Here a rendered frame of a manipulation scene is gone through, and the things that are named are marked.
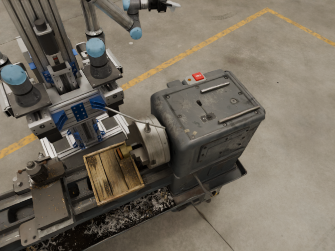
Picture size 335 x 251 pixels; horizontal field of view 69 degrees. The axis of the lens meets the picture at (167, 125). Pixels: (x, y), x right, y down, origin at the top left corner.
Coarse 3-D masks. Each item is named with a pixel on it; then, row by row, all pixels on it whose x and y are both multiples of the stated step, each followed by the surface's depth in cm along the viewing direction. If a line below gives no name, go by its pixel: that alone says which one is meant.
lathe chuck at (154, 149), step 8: (144, 120) 141; (136, 128) 142; (144, 128) 136; (152, 128) 136; (144, 136) 133; (152, 136) 134; (144, 144) 135; (152, 144) 134; (160, 144) 135; (152, 152) 134; (160, 152) 136; (160, 160) 139
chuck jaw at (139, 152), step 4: (140, 148) 143; (132, 152) 141; (136, 152) 141; (140, 152) 141; (144, 152) 141; (132, 156) 141; (136, 156) 139; (140, 156) 139; (144, 156) 139; (144, 160) 137; (148, 160) 138; (152, 160) 137; (144, 164) 139
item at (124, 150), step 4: (124, 144) 143; (120, 148) 142; (124, 148) 141; (128, 148) 143; (132, 148) 143; (120, 152) 141; (124, 152) 141; (128, 152) 141; (120, 156) 141; (124, 156) 141; (128, 156) 143
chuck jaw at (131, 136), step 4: (132, 124) 145; (128, 128) 144; (132, 128) 142; (132, 132) 142; (136, 132) 143; (128, 136) 142; (132, 136) 143; (136, 136) 144; (128, 140) 142; (132, 140) 143; (136, 140) 144; (128, 144) 143
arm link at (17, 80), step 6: (6, 66) 138; (12, 66) 138; (18, 66) 139; (0, 72) 139; (6, 72) 136; (12, 72) 136; (18, 72) 137; (24, 72) 140; (0, 78) 140; (6, 78) 134; (12, 78) 135; (18, 78) 136; (24, 78) 140; (6, 84) 140; (12, 84) 137; (18, 84) 138; (24, 84) 141; (30, 84) 146; (12, 90) 142; (18, 90) 141; (24, 90) 143
